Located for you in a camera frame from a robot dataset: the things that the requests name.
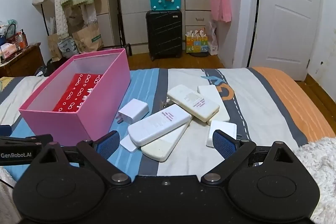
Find pink paper bag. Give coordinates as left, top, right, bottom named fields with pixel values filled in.
left=219, top=0, right=233, bottom=23
left=210, top=0, right=222, bottom=21

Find patterned grey shopping bag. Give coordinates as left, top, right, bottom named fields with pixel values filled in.
left=57, top=36, right=79, bottom=59

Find red snack packets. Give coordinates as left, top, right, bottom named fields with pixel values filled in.
left=13, top=31, right=29, bottom=50

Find white charger adapter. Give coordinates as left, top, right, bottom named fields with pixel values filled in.
left=116, top=98, right=150, bottom=125

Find white power bank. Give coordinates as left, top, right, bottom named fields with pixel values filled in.
left=206, top=120, right=237, bottom=148

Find plain brown paper bag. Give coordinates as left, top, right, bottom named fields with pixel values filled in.
left=47, top=34, right=63, bottom=62

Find white patterned bag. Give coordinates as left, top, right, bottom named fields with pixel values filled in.
left=209, top=21, right=219, bottom=55

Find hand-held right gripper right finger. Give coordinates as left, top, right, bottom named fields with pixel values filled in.
left=201, top=129, right=303, bottom=186

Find brown paper bag green print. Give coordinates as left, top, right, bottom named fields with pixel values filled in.
left=72, top=22, right=104, bottom=54

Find white remote control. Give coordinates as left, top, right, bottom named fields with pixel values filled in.
left=197, top=85, right=231, bottom=125
left=128, top=104, right=193, bottom=147

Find red box with glasses print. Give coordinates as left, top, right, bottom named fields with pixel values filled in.
left=52, top=73, right=104, bottom=113

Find pink cardboard box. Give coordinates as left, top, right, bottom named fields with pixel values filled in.
left=19, top=48, right=131, bottom=147

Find orange white tissue pack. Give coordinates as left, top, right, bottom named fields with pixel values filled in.
left=0, top=43, right=17, bottom=59

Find cream remote control with screen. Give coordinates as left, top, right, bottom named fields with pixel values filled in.
left=141, top=118, right=193, bottom=161

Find black clothes rack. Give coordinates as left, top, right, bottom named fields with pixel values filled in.
left=35, top=0, right=132, bottom=56

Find white flat charger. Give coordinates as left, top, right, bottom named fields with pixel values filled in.
left=120, top=134, right=140, bottom=153

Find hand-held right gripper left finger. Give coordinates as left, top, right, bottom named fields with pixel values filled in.
left=30, top=130, right=131, bottom=186

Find black bin with yellow rim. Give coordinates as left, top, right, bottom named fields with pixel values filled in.
left=34, top=59, right=57, bottom=77

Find colourful gift bag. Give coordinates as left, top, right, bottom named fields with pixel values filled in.
left=185, top=29, right=208, bottom=54

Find white door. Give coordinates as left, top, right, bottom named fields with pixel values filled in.
left=249, top=0, right=323, bottom=81

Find wooden nightstand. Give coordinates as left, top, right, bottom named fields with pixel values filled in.
left=0, top=42, right=45, bottom=78

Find teal white bag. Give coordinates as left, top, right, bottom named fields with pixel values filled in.
left=0, top=20, right=17, bottom=38

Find black suitcase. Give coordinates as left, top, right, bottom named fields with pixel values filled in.
left=146, top=10, right=183, bottom=61

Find fluffy white blanket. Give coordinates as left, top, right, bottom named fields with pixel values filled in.
left=293, top=137, right=336, bottom=224

